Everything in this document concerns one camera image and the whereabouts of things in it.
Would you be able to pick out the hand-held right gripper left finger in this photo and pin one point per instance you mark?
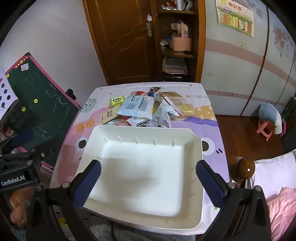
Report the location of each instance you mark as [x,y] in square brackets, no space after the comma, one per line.
[89,183]

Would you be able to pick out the white door hook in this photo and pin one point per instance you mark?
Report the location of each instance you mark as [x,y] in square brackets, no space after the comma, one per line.
[149,17]

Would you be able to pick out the white plastic bin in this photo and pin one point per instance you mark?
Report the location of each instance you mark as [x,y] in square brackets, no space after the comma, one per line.
[141,162]

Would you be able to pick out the dark grey bag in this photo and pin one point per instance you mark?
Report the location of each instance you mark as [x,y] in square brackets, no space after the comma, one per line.
[289,142]

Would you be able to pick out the wooden door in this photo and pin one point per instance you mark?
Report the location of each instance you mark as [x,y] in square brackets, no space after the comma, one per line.
[120,41]

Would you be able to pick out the wooden bedpost knob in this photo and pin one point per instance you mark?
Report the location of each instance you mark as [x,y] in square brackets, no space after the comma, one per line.
[244,169]

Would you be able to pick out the white pillow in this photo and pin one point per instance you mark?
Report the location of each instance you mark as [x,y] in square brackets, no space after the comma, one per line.
[272,171]

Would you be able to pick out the yellow biscuit packet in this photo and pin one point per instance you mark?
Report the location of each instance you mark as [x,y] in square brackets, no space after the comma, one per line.
[188,111]

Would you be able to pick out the wall poster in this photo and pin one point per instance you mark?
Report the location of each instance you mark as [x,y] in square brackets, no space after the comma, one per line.
[234,16]

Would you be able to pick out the large white blue snack packet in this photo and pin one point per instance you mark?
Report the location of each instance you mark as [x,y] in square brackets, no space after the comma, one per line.
[136,105]

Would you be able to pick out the floral sliding wardrobe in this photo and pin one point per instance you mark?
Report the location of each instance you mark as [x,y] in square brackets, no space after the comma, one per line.
[231,69]

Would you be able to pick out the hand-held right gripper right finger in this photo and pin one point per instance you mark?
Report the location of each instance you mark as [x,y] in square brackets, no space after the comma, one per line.
[209,183]

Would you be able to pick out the black bag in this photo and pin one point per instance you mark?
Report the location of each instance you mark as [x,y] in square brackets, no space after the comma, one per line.
[173,77]

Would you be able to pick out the clear bread packet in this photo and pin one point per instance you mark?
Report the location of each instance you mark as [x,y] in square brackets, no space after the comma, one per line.
[172,97]

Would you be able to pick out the wooden corner shelf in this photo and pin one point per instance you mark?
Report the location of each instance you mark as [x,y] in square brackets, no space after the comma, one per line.
[198,41]

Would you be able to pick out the shelf-top bottles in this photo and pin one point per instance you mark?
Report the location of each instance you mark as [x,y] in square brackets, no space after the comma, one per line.
[179,4]

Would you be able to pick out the green snack packet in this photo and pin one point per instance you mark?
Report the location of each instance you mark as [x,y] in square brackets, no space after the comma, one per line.
[117,101]

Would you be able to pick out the green chalkboard pink frame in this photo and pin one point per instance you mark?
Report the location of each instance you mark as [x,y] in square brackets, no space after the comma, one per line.
[41,97]

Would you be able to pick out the white dotted board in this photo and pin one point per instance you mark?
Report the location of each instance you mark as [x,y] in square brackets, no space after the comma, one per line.
[7,92]

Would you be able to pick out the person's left hand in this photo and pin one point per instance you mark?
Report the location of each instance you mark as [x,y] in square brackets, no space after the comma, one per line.
[19,208]

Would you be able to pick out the small toy figures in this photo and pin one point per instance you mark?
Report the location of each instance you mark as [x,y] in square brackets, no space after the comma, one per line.
[165,43]

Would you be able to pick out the black clamp knob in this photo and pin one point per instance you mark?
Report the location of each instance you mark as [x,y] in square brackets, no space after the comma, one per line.
[70,93]

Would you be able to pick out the pink plastic stool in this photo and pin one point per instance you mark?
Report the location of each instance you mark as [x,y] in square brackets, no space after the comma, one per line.
[264,131]

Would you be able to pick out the stack of folded cloths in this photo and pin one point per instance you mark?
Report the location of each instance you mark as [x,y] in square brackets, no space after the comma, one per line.
[174,66]

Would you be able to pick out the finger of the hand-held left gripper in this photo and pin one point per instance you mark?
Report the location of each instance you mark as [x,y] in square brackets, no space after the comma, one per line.
[25,156]
[22,139]

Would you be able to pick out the pink storage basket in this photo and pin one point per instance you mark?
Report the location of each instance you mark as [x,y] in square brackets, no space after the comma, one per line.
[181,42]

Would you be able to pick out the cartoon printed tablecloth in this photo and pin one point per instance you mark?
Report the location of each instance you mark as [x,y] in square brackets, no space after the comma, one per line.
[212,129]

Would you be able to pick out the pink blanket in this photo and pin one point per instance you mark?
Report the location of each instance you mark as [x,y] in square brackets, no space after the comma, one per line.
[283,210]

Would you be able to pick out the grey shaggy rug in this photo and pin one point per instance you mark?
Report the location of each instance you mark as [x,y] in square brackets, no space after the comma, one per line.
[138,234]

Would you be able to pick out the brown kraft paper packet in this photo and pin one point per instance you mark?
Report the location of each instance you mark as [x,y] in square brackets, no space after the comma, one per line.
[108,116]

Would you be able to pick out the small silver snack packet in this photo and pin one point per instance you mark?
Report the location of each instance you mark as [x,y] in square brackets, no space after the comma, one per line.
[138,121]

